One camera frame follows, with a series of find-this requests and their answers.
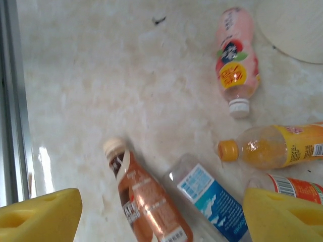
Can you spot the orange juice bottle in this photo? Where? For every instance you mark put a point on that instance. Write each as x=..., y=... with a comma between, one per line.
x=277, y=148

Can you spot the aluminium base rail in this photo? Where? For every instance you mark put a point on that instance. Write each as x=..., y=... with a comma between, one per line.
x=12, y=100

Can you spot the red-orange label bottle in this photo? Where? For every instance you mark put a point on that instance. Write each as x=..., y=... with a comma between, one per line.
x=297, y=187

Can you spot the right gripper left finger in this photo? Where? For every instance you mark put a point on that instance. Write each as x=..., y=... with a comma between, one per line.
x=38, y=219

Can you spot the pink drink bottle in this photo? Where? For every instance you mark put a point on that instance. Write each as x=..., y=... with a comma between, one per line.
x=237, y=58

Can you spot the blue label water bottle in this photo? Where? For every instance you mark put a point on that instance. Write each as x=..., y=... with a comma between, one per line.
x=209, y=196

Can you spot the cream waste bin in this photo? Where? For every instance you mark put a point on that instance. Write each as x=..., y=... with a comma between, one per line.
x=295, y=30

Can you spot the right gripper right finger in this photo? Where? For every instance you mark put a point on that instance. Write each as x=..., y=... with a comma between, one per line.
x=277, y=221

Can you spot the brown coffee drink bottle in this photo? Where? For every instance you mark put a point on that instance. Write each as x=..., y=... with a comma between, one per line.
x=149, y=201

